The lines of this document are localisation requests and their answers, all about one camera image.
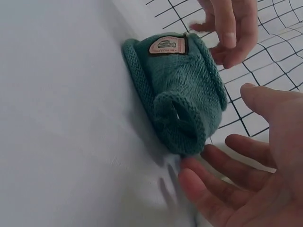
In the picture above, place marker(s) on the person's right hand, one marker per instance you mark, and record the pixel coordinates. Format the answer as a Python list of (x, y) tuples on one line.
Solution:
[(272, 184)]

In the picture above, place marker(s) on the person's left hand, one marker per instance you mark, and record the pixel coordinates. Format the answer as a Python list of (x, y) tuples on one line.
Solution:
[(236, 21)]

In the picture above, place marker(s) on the green knitted garment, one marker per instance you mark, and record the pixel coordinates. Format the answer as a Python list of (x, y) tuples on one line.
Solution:
[(184, 82)]

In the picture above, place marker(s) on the person's left fingers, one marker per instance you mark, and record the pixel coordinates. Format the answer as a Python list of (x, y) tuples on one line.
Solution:
[(228, 30)]

